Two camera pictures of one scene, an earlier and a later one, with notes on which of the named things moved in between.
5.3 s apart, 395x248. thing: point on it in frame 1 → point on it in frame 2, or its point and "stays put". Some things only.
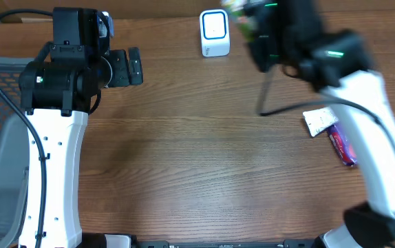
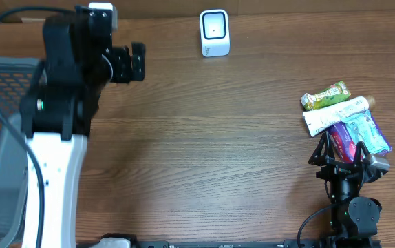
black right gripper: [259, 52] → [340, 165]
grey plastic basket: [3, 155] stays put
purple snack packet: [342, 145] stays put
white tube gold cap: [318, 120] stays put
